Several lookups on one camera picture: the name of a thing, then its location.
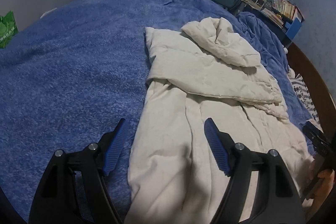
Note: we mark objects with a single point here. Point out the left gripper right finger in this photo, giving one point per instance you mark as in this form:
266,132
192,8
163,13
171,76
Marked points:
276,199

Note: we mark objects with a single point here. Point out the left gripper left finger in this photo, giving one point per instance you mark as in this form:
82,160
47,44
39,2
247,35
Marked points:
55,200

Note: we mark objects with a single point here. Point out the cream hooded puffer jacket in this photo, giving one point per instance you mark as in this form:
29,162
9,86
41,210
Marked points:
205,70

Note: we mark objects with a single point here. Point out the person's right hand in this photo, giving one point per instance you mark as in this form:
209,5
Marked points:
320,191

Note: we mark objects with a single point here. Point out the striped black white pillow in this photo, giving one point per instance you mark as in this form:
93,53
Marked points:
301,90

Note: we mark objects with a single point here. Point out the brown wooden headboard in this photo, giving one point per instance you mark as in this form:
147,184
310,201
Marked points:
320,95

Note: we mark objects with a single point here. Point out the blue fleece blanket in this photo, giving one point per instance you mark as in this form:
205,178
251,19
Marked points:
72,75

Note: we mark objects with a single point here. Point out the blue bookshelf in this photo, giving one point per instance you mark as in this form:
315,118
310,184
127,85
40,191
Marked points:
284,28

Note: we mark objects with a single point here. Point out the row of books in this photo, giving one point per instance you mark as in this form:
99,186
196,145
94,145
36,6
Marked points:
284,7

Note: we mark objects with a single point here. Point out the green bag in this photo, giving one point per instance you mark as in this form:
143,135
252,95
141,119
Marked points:
8,29

